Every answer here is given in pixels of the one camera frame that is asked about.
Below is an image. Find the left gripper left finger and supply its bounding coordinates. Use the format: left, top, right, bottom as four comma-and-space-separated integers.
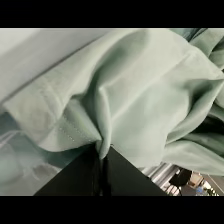
34, 145, 102, 197

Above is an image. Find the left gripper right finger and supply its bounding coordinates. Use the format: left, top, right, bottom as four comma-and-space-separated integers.
101, 145, 168, 197

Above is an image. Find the pale green T-shirt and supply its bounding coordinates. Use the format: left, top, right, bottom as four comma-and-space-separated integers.
2, 28, 224, 177

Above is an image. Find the silver frame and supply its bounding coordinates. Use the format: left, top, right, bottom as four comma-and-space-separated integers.
141, 162, 183, 197

